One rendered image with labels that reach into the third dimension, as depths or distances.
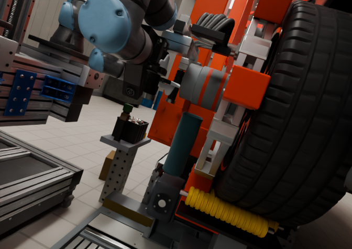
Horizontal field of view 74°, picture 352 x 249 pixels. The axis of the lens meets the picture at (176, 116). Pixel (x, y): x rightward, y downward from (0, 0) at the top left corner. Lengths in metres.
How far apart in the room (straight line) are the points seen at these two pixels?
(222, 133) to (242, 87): 0.14
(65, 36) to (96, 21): 0.84
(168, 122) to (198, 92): 0.50
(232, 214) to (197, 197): 0.11
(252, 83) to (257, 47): 0.13
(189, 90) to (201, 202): 0.36
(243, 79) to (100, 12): 0.28
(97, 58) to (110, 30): 0.49
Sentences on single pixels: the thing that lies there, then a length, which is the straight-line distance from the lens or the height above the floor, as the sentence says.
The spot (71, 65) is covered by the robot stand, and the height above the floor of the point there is 0.75.
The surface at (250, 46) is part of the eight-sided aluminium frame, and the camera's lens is 0.59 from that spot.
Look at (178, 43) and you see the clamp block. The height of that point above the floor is 0.92.
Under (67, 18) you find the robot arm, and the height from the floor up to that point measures 0.90.
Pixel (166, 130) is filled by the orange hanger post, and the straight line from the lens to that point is 1.25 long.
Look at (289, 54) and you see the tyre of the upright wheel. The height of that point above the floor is 0.95.
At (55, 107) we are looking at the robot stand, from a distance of 1.19.
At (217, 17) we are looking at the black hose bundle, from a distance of 0.70.
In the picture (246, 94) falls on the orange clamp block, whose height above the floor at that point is 0.84.
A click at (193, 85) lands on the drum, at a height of 0.84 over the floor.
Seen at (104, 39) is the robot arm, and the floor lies 0.83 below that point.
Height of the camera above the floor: 0.78
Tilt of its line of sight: 5 degrees down
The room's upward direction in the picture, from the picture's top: 20 degrees clockwise
